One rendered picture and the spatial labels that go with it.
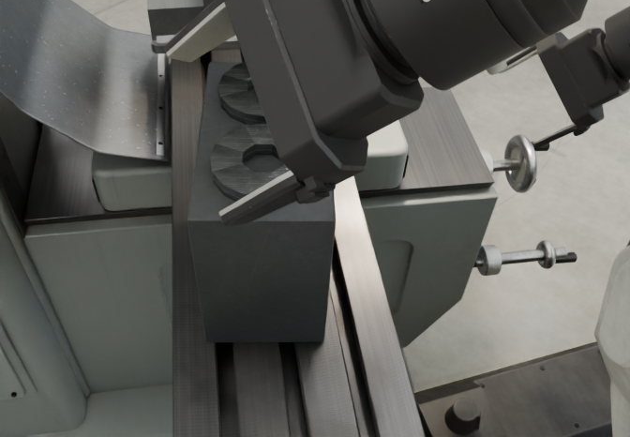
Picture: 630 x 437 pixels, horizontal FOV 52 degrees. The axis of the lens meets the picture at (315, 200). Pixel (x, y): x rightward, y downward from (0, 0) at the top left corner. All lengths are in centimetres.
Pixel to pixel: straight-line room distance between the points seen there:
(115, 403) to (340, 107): 126
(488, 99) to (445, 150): 143
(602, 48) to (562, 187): 154
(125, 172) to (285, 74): 71
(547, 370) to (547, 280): 92
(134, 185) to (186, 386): 45
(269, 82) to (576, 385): 90
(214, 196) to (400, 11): 30
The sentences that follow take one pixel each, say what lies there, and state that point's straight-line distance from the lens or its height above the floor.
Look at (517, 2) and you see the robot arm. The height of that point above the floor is 139.
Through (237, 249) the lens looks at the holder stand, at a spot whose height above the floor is 110.
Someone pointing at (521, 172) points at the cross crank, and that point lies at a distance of 135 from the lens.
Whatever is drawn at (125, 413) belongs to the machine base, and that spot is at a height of 20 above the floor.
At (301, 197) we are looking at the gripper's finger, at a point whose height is 128.
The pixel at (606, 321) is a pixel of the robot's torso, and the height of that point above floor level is 93.
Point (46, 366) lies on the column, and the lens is 133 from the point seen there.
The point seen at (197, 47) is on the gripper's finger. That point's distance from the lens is 40.
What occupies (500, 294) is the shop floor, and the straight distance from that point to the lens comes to 196.
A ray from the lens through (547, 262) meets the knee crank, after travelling 136.
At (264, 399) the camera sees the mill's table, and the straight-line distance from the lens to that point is 64.
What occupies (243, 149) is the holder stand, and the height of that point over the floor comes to 115.
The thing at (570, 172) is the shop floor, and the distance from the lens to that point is 240.
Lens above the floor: 152
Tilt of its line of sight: 47 degrees down
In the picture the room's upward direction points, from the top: 3 degrees clockwise
